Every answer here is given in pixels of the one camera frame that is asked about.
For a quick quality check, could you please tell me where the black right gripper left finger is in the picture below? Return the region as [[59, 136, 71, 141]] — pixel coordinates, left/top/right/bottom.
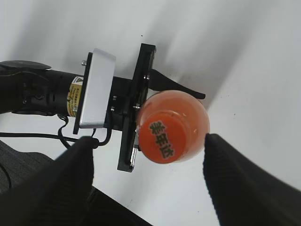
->
[[0, 137, 94, 226]]

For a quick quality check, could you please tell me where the orange soda bottle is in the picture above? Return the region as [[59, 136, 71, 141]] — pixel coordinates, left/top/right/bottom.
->
[[137, 90, 210, 164]]

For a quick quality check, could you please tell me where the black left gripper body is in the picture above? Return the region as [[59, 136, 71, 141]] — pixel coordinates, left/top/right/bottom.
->
[[104, 43, 156, 172]]

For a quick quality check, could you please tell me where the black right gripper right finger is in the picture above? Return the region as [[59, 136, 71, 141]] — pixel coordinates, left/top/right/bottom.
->
[[203, 134, 301, 226]]

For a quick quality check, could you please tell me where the black camera cable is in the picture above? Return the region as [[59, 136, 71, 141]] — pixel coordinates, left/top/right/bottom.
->
[[0, 115, 112, 151]]

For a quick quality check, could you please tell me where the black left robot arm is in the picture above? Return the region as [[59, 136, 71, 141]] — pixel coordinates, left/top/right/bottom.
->
[[0, 44, 205, 172]]

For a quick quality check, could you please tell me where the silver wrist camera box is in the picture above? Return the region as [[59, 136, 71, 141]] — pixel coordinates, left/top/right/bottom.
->
[[73, 48, 116, 134]]

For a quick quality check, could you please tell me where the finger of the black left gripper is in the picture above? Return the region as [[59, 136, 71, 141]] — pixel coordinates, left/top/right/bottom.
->
[[149, 69, 205, 99]]

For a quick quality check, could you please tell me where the orange bottle cap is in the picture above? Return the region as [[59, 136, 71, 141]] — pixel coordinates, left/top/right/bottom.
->
[[138, 112, 190, 164]]

